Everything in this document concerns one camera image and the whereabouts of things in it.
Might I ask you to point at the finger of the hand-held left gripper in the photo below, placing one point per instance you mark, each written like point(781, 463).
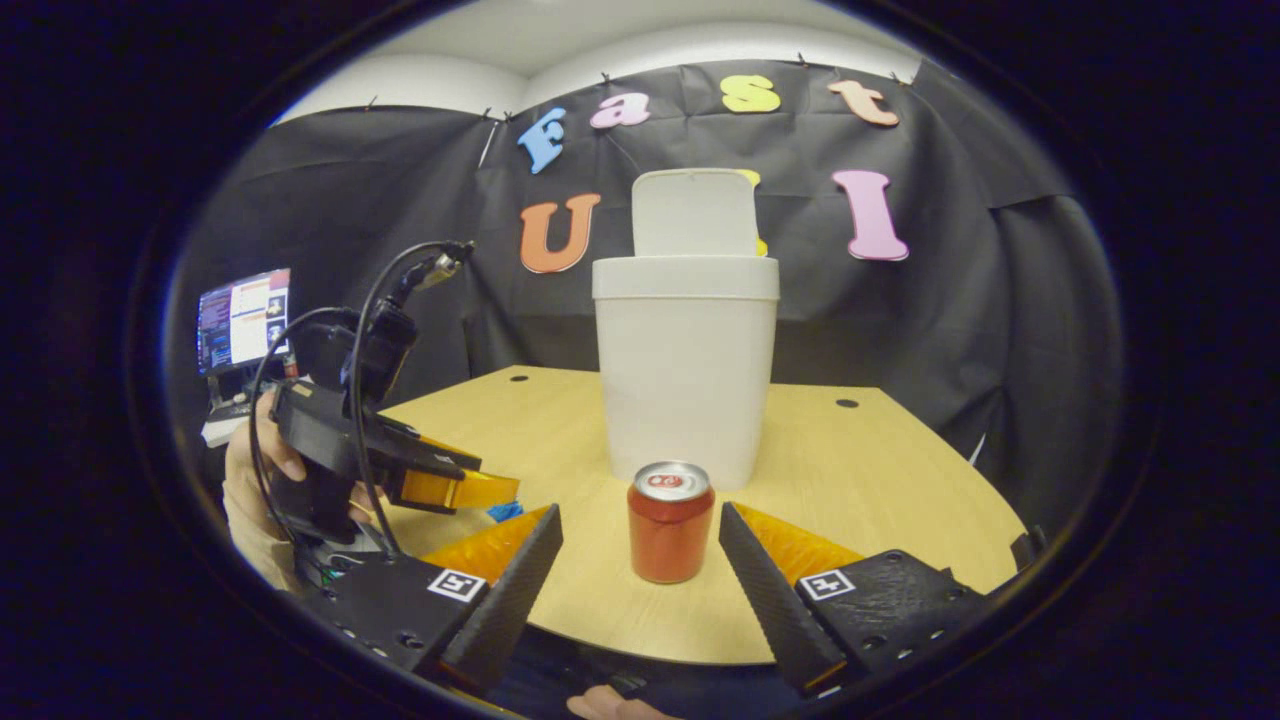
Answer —
point(430, 458)
point(460, 490)

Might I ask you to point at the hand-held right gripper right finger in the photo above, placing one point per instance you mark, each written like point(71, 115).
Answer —
point(775, 600)

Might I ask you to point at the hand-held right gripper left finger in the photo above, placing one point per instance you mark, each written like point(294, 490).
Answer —
point(510, 600)

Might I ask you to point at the blue paper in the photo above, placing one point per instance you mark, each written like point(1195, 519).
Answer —
point(506, 511)

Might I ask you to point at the red pop can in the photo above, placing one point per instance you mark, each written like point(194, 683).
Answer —
point(670, 530)

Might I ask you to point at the white desktop garbage bin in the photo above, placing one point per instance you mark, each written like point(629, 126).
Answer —
point(685, 370)

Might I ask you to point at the wooden desktop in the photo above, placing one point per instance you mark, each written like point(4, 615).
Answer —
point(860, 470)

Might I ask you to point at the white side table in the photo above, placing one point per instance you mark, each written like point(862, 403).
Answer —
point(222, 432)

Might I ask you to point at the computer monitor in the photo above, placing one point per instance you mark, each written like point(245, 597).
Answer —
point(245, 320)

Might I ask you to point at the black backdrop cloth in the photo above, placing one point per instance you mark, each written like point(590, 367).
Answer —
point(950, 300)

